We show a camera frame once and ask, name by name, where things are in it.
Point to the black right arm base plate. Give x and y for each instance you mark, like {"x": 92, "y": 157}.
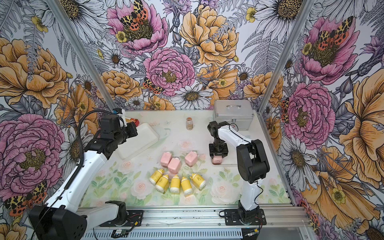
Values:
{"x": 237, "y": 217}

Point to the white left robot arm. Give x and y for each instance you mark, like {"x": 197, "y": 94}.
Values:
{"x": 59, "y": 218}

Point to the white vented cable duct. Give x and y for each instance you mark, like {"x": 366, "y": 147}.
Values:
{"x": 164, "y": 234}

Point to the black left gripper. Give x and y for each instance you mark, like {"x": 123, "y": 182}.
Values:
{"x": 131, "y": 126}

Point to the aluminium front rail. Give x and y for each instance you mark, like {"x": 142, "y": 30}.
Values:
{"x": 199, "y": 217}

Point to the silver aluminium first aid case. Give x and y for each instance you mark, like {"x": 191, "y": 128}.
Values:
{"x": 239, "y": 112}

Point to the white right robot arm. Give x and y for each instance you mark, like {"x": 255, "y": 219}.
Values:
{"x": 253, "y": 166}

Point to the red object behind left gripper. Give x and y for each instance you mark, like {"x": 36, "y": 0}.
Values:
{"x": 135, "y": 121}

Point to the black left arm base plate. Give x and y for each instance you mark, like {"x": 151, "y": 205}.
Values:
{"x": 133, "y": 219}

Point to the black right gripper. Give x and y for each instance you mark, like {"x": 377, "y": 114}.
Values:
{"x": 224, "y": 153}

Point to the pink pencil sharpener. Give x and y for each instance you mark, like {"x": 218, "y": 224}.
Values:
{"x": 191, "y": 158}
{"x": 174, "y": 166}
{"x": 217, "y": 160}
{"x": 165, "y": 159}

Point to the small clear glass bottle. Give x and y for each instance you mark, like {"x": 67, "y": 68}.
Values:
{"x": 189, "y": 123}

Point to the white storage tray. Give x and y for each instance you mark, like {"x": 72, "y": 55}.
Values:
{"x": 231, "y": 158}
{"x": 134, "y": 146}

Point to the white right storage tray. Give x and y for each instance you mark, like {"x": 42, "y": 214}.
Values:
{"x": 231, "y": 158}

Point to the white left storage tray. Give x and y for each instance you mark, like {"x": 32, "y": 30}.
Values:
{"x": 134, "y": 146}

